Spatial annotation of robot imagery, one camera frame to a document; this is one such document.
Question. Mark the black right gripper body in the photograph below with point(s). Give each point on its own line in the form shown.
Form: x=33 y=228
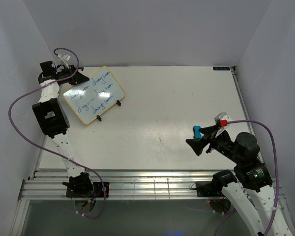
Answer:
x=222 y=144

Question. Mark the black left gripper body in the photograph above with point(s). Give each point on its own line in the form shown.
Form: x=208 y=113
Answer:
x=68 y=73

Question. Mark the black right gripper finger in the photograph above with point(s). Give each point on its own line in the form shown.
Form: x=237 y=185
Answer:
x=197 y=145
x=211 y=131

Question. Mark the blue whiteboard eraser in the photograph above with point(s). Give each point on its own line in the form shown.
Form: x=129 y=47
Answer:
x=196 y=132

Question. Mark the yellow framed whiteboard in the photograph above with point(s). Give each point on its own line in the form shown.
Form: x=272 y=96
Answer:
x=94 y=97

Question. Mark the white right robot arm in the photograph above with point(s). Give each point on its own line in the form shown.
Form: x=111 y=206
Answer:
x=249 y=187

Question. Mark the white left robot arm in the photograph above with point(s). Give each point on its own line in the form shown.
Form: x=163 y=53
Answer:
x=54 y=122

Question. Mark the blue label right corner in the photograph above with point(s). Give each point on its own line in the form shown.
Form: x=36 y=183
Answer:
x=221 y=68

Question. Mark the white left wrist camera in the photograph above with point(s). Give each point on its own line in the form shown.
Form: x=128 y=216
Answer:
x=64 y=59

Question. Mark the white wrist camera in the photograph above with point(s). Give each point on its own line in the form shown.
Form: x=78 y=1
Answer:
x=64 y=59
x=222 y=119

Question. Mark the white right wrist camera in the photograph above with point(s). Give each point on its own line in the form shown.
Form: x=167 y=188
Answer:
x=222 y=119

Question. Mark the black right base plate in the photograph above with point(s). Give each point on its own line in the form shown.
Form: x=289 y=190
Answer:
x=205 y=189

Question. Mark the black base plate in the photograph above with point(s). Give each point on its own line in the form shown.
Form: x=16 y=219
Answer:
x=96 y=190
x=205 y=189

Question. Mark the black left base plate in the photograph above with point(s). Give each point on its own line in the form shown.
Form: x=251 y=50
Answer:
x=96 y=190

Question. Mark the aluminium rail frame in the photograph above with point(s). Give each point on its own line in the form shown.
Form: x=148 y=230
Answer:
x=140 y=148

